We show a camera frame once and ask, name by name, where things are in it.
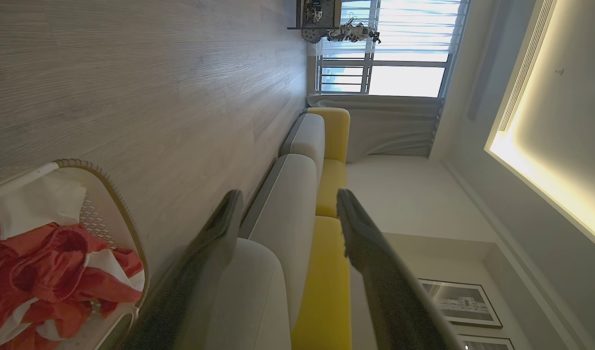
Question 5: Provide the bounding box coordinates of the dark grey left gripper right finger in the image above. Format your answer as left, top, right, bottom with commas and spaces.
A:
336, 189, 466, 350

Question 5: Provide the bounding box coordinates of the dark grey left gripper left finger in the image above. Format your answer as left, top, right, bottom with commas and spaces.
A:
115, 190, 244, 350

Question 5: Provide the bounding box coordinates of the red garment with white stripes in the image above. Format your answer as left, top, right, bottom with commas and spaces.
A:
0, 223, 144, 350

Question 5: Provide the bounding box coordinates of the grey and yellow sofa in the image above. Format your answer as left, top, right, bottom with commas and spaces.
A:
200, 107, 352, 350

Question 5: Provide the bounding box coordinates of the large black framed picture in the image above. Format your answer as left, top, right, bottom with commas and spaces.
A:
419, 279, 503, 329

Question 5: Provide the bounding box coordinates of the small black framed picture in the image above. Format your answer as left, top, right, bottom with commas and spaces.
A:
458, 334, 516, 350

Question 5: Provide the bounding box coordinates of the white laundry basket brown rim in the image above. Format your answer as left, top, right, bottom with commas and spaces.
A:
0, 158, 150, 350

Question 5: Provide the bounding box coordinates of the grey curtain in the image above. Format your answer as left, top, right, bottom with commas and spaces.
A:
307, 95, 444, 163

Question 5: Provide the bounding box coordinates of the white cloth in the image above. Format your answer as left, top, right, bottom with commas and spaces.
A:
0, 173, 87, 244

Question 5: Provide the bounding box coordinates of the window with white blinds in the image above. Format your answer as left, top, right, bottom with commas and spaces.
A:
317, 0, 469, 98

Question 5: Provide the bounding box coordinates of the grey robot device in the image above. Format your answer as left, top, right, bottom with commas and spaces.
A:
301, 18, 381, 44

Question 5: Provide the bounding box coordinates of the dark equipment stand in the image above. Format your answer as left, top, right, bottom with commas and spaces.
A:
288, 0, 343, 31

